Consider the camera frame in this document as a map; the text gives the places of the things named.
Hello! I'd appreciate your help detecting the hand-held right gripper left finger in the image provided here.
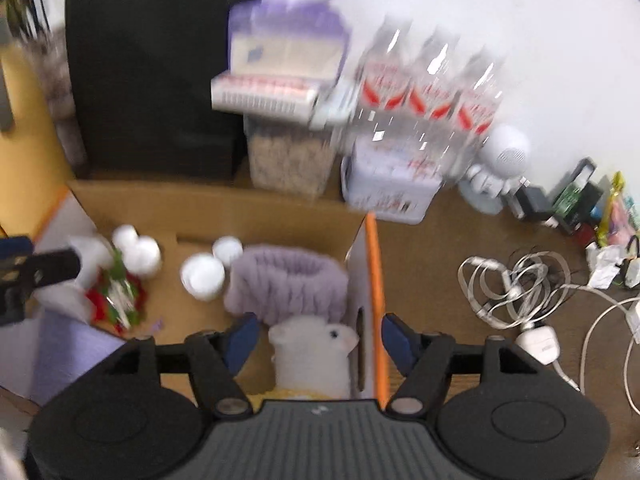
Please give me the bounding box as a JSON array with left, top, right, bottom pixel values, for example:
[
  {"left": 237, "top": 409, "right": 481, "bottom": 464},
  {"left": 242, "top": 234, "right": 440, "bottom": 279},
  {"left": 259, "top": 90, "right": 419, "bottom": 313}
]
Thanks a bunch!
[{"left": 102, "top": 312, "right": 261, "bottom": 419}]

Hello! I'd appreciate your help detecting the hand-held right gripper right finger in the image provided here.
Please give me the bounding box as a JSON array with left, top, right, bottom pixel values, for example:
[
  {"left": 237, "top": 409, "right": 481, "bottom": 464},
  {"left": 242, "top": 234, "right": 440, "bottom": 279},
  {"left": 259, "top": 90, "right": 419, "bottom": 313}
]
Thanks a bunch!
[{"left": 381, "top": 312, "right": 538, "bottom": 418}]

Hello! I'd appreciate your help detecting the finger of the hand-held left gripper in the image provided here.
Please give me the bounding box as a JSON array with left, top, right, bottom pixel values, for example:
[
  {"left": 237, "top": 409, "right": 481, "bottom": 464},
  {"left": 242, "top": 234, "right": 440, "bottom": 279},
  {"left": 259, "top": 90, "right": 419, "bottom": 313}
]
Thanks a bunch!
[
  {"left": 0, "top": 236, "right": 34, "bottom": 261},
  {"left": 31, "top": 248, "right": 82, "bottom": 287}
]

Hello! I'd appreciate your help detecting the clear cotton swab box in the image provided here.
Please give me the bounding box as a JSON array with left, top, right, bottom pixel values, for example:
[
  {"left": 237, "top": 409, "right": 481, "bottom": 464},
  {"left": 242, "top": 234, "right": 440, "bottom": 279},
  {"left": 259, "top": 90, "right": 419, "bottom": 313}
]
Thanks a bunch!
[{"left": 36, "top": 234, "right": 116, "bottom": 323}]

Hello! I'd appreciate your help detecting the red green item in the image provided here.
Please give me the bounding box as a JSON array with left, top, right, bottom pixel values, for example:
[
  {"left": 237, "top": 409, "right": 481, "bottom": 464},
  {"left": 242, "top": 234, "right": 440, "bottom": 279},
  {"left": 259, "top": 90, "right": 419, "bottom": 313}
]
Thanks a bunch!
[{"left": 85, "top": 247, "right": 148, "bottom": 333}]

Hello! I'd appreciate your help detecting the yellow plush toy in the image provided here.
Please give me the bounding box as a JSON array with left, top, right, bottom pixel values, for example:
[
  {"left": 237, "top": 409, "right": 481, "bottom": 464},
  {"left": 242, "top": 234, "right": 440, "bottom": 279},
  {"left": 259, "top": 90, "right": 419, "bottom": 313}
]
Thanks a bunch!
[{"left": 267, "top": 316, "right": 361, "bottom": 401}]

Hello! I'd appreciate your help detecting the white round jar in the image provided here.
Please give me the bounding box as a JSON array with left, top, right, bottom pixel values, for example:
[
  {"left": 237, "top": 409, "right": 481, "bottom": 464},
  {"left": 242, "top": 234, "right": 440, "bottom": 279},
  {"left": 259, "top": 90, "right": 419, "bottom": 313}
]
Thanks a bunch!
[
  {"left": 112, "top": 225, "right": 139, "bottom": 261},
  {"left": 212, "top": 236, "right": 244, "bottom": 267},
  {"left": 125, "top": 237, "right": 162, "bottom": 277},
  {"left": 180, "top": 254, "right": 227, "bottom": 302}
]

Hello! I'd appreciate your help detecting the purple fluffy headband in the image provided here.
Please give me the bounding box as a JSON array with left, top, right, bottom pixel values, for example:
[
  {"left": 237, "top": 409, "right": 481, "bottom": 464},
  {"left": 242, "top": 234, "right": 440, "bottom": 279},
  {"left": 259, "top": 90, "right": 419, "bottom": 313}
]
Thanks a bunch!
[{"left": 223, "top": 244, "right": 351, "bottom": 326}]

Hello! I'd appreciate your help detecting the lavender pouch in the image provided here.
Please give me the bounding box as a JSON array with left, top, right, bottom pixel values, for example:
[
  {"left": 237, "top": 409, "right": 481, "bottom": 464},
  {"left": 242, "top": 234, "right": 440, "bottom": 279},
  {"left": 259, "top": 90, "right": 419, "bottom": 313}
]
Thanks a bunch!
[{"left": 30, "top": 310, "right": 128, "bottom": 406}]

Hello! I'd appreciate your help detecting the red cardboard box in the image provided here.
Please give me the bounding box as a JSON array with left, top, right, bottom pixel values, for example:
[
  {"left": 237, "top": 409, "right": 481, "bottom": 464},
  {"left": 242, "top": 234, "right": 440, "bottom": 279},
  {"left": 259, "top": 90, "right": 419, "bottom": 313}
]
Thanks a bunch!
[{"left": 0, "top": 180, "right": 388, "bottom": 411}]

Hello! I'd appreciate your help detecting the yellow thermos jug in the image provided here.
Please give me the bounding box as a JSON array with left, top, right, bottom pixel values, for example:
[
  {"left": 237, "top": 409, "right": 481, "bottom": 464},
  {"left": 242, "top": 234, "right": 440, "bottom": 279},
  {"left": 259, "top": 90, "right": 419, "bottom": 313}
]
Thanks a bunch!
[{"left": 0, "top": 10, "right": 76, "bottom": 233}]

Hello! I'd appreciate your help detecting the silver tin box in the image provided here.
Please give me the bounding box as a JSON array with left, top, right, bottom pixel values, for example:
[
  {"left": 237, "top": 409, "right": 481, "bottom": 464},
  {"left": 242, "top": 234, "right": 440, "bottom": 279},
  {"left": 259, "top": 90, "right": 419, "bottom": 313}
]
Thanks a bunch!
[{"left": 341, "top": 140, "right": 446, "bottom": 225}]

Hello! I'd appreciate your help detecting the clear lidded food container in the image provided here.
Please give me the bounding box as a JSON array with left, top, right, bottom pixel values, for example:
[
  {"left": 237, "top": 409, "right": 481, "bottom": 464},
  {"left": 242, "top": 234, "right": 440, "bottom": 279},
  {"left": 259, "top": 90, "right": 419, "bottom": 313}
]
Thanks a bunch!
[{"left": 244, "top": 110, "right": 341, "bottom": 202}]

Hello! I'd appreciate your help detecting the black charger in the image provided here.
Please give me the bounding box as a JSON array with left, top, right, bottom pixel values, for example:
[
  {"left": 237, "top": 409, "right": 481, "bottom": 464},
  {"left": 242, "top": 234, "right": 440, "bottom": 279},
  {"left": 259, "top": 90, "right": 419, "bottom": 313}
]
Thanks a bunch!
[{"left": 515, "top": 185, "right": 551, "bottom": 221}]

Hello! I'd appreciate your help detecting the white robot figurine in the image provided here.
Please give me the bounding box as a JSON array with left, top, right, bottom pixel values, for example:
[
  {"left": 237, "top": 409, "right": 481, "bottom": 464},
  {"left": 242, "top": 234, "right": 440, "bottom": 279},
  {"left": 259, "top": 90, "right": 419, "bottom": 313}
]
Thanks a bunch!
[{"left": 459, "top": 125, "right": 532, "bottom": 213}]

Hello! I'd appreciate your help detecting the crumpled white tissue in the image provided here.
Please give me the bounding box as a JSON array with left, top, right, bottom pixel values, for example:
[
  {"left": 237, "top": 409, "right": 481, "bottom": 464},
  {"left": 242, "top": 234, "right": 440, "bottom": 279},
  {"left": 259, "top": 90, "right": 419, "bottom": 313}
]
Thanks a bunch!
[{"left": 585, "top": 242, "right": 627, "bottom": 289}]

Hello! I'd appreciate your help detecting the black paper bag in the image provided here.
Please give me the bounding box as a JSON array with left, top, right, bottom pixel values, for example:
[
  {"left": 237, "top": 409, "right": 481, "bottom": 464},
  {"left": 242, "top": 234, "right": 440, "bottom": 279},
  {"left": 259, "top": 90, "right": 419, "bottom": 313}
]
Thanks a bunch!
[{"left": 65, "top": 0, "right": 265, "bottom": 181}]

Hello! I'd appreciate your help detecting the white charger block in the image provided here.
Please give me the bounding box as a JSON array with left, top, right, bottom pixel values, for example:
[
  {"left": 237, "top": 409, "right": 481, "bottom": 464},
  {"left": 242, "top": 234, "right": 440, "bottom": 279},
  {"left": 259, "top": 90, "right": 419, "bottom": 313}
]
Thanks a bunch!
[{"left": 622, "top": 297, "right": 640, "bottom": 346}]

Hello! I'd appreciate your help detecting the black upright case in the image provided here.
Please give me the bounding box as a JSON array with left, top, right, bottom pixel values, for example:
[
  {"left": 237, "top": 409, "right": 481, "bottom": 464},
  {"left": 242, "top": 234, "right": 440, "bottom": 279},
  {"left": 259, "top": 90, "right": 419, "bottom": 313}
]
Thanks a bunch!
[{"left": 562, "top": 157, "right": 607, "bottom": 237}]

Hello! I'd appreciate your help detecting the yellow snack packet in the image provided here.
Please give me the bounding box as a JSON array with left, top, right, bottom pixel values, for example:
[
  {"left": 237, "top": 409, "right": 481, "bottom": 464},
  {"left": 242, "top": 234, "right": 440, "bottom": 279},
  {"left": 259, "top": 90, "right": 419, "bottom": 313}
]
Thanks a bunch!
[{"left": 597, "top": 171, "right": 629, "bottom": 249}]

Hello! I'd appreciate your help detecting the white flat box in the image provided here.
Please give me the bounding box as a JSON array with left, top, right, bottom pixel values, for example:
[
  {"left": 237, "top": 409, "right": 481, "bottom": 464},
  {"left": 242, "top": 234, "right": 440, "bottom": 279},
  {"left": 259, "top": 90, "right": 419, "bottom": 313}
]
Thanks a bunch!
[{"left": 210, "top": 71, "right": 321, "bottom": 123}]

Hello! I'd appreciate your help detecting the pink snack packet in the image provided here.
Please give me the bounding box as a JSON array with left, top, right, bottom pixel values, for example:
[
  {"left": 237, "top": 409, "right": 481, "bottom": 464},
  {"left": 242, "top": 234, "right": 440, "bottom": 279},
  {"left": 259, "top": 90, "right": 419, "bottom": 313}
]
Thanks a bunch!
[{"left": 612, "top": 195, "right": 640, "bottom": 242}]

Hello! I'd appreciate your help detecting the purple tissue pack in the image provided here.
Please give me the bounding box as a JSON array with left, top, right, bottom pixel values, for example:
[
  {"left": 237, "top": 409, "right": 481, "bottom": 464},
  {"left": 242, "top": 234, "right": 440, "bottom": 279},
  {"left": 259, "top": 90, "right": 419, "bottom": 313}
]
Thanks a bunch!
[{"left": 227, "top": 0, "right": 353, "bottom": 86}]

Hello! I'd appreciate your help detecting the white coiled cable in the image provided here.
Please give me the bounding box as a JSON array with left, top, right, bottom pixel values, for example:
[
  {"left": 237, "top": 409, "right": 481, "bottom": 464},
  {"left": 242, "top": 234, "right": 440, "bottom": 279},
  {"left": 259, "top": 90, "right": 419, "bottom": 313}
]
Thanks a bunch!
[{"left": 457, "top": 252, "right": 572, "bottom": 331}]

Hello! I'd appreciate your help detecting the white charging cable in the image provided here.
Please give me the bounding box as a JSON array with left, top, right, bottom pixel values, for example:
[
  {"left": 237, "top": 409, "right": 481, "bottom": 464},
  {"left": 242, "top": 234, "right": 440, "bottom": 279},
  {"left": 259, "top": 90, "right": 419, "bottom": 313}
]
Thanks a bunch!
[{"left": 550, "top": 280, "right": 640, "bottom": 396}]

